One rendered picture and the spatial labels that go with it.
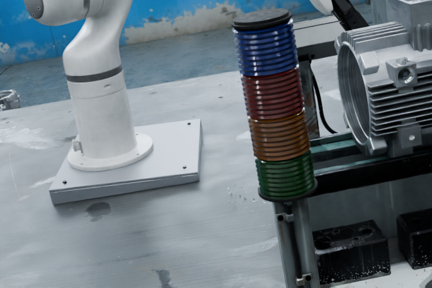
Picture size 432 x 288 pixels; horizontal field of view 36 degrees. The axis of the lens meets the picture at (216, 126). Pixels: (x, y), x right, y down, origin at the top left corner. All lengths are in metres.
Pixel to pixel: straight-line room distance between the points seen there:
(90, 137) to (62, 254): 0.33
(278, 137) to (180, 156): 0.75
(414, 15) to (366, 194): 0.27
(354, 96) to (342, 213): 0.20
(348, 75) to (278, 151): 0.44
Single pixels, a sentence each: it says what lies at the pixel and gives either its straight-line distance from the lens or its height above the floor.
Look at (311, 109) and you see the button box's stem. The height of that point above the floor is 0.92.
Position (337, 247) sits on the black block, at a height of 0.86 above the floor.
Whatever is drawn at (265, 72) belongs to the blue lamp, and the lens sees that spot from 0.63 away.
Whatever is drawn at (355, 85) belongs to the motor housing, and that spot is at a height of 1.00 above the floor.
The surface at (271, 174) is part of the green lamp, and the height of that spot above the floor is 1.06.
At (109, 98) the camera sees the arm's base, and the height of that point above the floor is 0.97.
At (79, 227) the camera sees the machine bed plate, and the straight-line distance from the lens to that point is 1.26.
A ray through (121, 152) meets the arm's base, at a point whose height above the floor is 0.85.
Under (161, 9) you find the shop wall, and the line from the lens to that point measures 6.68.
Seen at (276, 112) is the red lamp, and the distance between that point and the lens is 0.64.
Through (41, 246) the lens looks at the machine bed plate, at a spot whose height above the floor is 0.80.
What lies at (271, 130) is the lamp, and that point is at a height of 1.11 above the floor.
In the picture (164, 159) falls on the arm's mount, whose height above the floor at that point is 0.83.
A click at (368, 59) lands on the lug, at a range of 0.93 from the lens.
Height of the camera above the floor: 1.34
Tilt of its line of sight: 20 degrees down
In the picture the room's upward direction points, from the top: 11 degrees counter-clockwise
